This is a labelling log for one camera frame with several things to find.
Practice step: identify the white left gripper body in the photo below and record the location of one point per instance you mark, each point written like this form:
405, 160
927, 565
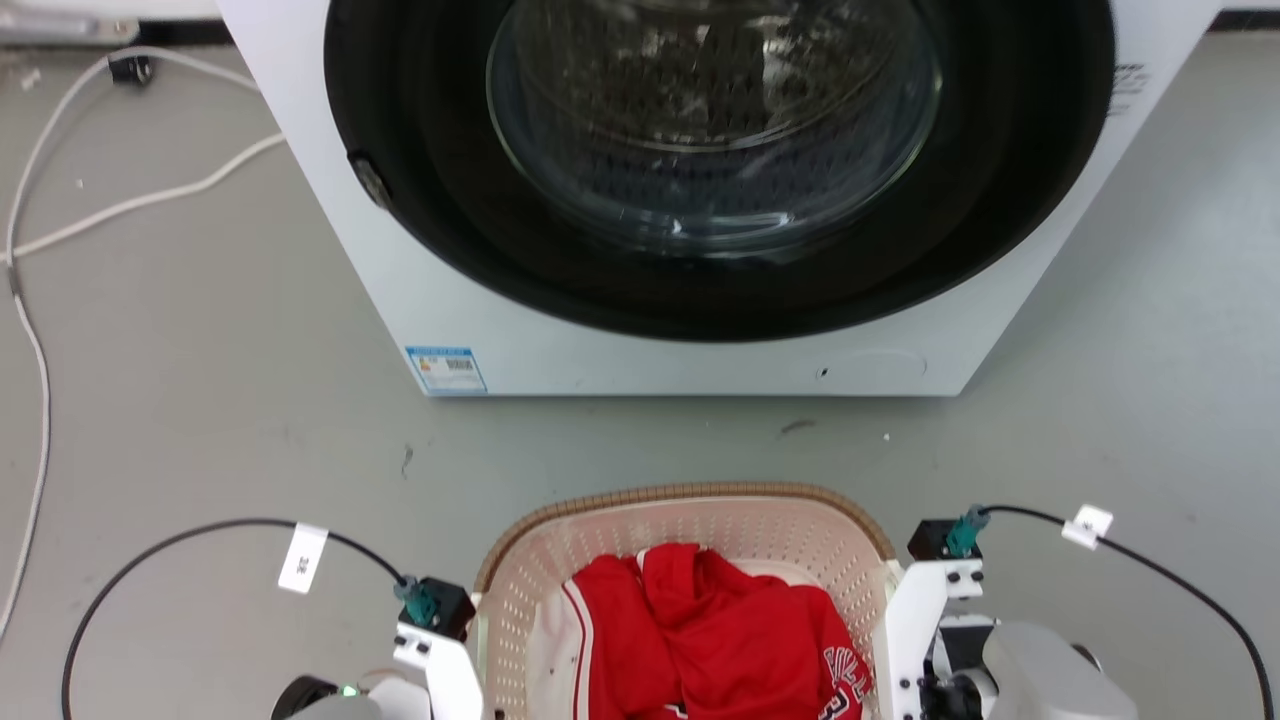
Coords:
450, 675

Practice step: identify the white garment with red stripe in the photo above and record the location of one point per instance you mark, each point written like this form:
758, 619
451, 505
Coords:
548, 660

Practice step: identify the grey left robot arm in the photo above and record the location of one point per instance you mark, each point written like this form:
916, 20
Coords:
330, 702

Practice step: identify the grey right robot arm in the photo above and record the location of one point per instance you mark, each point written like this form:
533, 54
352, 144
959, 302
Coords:
1040, 675

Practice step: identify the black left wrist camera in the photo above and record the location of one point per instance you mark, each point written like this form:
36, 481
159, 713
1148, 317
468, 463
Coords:
450, 603

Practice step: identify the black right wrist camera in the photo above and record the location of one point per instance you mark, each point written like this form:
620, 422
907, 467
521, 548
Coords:
932, 540

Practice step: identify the black plug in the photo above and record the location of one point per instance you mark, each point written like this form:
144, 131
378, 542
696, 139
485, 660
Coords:
130, 69

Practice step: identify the red sports jersey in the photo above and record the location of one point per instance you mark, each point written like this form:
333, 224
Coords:
720, 640

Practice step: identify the beige perforated laundry basket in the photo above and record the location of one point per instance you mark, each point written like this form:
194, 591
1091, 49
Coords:
760, 525

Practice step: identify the blue energy label sticker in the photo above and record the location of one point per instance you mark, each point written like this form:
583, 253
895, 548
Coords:
446, 369

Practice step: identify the white front-load washing machine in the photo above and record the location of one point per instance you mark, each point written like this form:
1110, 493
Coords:
380, 250

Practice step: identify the black round washer door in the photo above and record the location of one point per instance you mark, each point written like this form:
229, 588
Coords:
1000, 200

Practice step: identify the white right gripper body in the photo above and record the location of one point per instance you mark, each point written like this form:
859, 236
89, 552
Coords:
905, 630

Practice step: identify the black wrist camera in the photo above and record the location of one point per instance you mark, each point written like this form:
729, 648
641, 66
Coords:
450, 603
932, 540

